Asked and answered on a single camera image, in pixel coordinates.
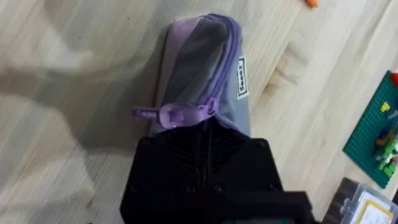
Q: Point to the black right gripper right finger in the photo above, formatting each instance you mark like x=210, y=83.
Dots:
x=242, y=168

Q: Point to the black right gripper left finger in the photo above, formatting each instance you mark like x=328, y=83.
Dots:
x=168, y=174

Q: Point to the purple grey zip bag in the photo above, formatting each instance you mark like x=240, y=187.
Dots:
x=202, y=71

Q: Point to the clear plastic box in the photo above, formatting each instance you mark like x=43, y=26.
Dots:
x=362, y=205

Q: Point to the green board with toy blocks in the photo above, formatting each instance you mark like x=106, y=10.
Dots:
x=377, y=133

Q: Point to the small orange object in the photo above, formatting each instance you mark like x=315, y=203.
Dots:
x=311, y=3

